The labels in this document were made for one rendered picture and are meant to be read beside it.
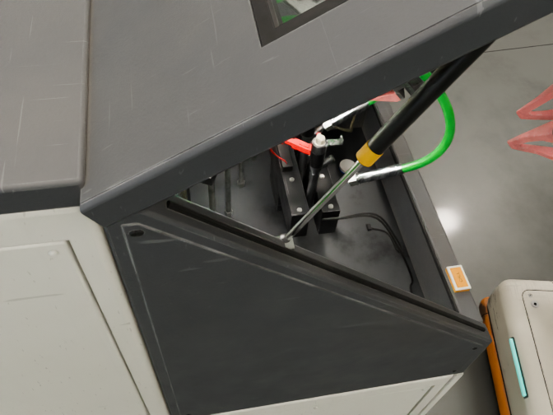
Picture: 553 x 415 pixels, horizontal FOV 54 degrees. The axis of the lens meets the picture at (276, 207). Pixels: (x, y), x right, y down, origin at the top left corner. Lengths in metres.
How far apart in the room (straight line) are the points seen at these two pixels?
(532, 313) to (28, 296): 1.63
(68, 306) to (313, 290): 0.28
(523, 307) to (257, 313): 1.36
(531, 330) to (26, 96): 1.68
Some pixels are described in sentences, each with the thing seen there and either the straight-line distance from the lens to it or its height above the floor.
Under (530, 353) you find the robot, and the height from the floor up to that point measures 0.28.
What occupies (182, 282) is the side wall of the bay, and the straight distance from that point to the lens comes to 0.61.
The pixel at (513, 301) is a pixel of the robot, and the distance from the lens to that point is 1.97.
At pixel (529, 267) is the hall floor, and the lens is 2.42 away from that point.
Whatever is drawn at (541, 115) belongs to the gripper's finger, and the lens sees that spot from 0.81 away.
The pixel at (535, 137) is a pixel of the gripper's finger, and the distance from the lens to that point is 0.74.
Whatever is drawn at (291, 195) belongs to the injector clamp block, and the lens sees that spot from 1.10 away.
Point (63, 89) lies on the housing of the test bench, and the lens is 0.55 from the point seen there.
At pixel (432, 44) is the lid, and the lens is 0.39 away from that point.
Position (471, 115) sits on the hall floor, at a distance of 2.90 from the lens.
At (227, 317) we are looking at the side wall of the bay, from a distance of 0.71.
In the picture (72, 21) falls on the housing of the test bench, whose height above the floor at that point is 1.50.
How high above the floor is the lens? 1.85
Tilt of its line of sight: 54 degrees down
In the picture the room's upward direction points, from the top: 5 degrees clockwise
